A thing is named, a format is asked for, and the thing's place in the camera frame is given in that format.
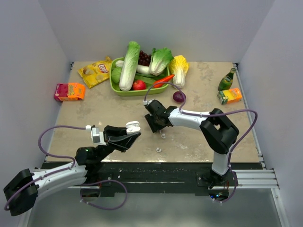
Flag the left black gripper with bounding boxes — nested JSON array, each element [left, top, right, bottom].
[[96, 125, 141, 162]]

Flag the white gold-rimmed charging case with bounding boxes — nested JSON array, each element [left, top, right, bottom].
[[125, 121, 141, 134]]

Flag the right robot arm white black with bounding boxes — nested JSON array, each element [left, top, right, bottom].
[[143, 99, 239, 186]]

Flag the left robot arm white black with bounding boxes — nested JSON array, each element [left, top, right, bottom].
[[3, 121, 141, 216]]

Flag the purple onion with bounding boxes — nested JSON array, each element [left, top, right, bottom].
[[172, 91, 186, 103]]

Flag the red apple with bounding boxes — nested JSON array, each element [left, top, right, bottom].
[[132, 80, 146, 90]]

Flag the green leafy vegetable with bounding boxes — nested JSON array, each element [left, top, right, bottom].
[[134, 73, 165, 89]]

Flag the orange carrot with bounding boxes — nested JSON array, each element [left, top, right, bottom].
[[153, 74, 175, 88]]

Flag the green plastic tray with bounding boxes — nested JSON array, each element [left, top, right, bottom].
[[109, 57, 169, 96]]

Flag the long napa cabbage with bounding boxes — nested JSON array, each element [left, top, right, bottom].
[[119, 41, 141, 91]]

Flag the white radish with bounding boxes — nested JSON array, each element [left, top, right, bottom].
[[115, 60, 150, 75]]

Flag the yellow cabbage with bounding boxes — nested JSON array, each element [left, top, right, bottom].
[[169, 55, 190, 88]]

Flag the green lettuce head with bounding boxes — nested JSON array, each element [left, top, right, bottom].
[[149, 48, 174, 76]]

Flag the dark purple grapes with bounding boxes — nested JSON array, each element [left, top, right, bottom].
[[138, 50, 151, 66]]

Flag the green round vegetable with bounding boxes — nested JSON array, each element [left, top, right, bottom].
[[111, 67, 122, 83]]

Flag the yellow Lays chips bag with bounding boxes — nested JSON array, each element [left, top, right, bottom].
[[78, 56, 112, 88]]

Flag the pink orange snack box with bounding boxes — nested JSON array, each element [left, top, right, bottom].
[[53, 83, 86, 102]]

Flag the green glass bottle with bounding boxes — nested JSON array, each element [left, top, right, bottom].
[[218, 68, 236, 91]]

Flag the orange green juice carton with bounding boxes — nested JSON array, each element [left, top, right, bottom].
[[217, 88, 242, 105]]

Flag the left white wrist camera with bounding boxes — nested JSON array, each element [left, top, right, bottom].
[[85, 125, 106, 145]]

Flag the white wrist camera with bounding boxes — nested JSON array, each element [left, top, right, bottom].
[[143, 99, 153, 106], [85, 125, 106, 145]]

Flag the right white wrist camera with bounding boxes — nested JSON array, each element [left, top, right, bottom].
[[143, 99, 153, 106]]

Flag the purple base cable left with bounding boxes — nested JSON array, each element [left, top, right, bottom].
[[75, 178, 128, 210]]

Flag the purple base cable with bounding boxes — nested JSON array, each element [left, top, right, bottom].
[[75, 178, 128, 210], [212, 169, 238, 204]]

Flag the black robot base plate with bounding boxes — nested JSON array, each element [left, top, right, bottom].
[[41, 161, 237, 198]]

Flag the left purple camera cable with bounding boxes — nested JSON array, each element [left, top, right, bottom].
[[4, 125, 92, 211]]

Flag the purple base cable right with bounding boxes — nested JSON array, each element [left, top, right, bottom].
[[212, 169, 238, 204]]

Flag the aluminium frame rail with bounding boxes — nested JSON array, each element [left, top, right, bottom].
[[235, 169, 279, 189]]

